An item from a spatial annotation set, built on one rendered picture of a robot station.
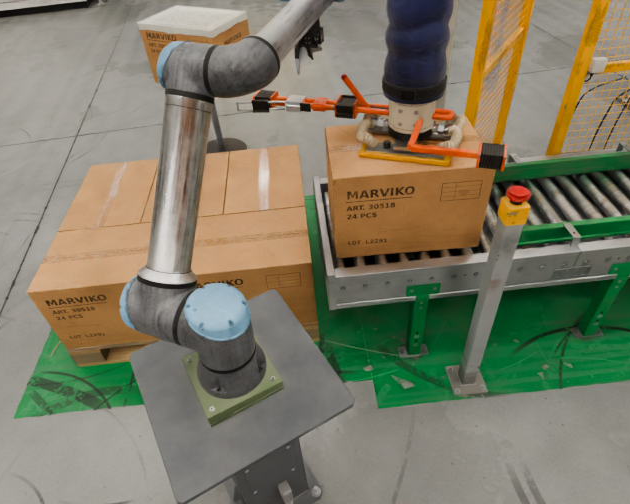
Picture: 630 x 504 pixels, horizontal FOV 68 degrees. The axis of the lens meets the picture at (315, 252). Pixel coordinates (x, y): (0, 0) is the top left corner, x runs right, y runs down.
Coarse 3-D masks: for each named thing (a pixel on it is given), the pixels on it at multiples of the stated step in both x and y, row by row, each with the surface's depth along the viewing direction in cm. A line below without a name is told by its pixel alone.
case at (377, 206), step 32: (352, 128) 195; (352, 160) 176; (384, 160) 175; (352, 192) 172; (384, 192) 173; (416, 192) 174; (448, 192) 175; (480, 192) 176; (352, 224) 183; (384, 224) 184; (416, 224) 185; (448, 224) 185; (480, 224) 186; (352, 256) 194
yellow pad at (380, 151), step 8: (384, 144) 175; (392, 144) 178; (424, 144) 171; (360, 152) 176; (368, 152) 176; (376, 152) 175; (384, 152) 174; (392, 152) 174; (400, 152) 173; (408, 152) 173; (416, 152) 172; (400, 160) 173; (408, 160) 171; (416, 160) 170; (424, 160) 169; (432, 160) 169; (440, 160) 168; (448, 160) 168
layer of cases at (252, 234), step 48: (96, 192) 245; (144, 192) 242; (240, 192) 236; (288, 192) 234; (96, 240) 215; (144, 240) 213; (240, 240) 208; (288, 240) 206; (48, 288) 194; (96, 288) 195; (240, 288) 202; (288, 288) 204; (96, 336) 215; (144, 336) 218
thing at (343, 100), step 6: (342, 96) 183; (348, 96) 183; (354, 96) 182; (336, 102) 178; (342, 102) 180; (348, 102) 180; (354, 102) 179; (336, 108) 178; (342, 108) 177; (348, 108) 176; (354, 108) 176; (336, 114) 179; (342, 114) 179; (348, 114) 178; (354, 114) 178
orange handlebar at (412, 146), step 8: (280, 96) 190; (272, 104) 188; (280, 104) 187; (312, 104) 183; (320, 104) 181; (328, 104) 181; (360, 104) 180; (368, 104) 179; (376, 104) 178; (384, 104) 178; (360, 112) 178; (368, 112) 177; (376, 112) 175; (384, 112) 174; (440, 112) 172; (448, 112) 171; (416, 128) 162; (416, 136) 158; (408, 144) 155; (416, 144) 154; (424, 152) 153; (432, 152) 152; (440, 152) 151; (448, 152) 150; (456, 152) 150; (464, 152) 149; (472, 152) 148
